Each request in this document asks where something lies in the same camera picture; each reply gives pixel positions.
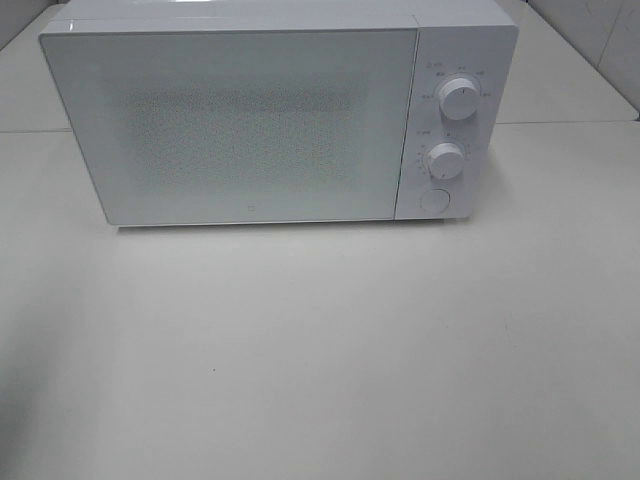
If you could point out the round white door button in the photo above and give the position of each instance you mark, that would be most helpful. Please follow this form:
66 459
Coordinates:
435 201

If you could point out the white microwave door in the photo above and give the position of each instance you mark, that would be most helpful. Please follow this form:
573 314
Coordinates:
256 127

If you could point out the upper white power knob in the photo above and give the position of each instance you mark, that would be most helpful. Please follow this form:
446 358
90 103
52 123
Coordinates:
458 97

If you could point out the white microwave oven body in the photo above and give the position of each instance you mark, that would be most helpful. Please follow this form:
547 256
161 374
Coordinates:
475 38

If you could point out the white timer knob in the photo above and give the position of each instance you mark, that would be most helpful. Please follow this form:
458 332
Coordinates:
445 161

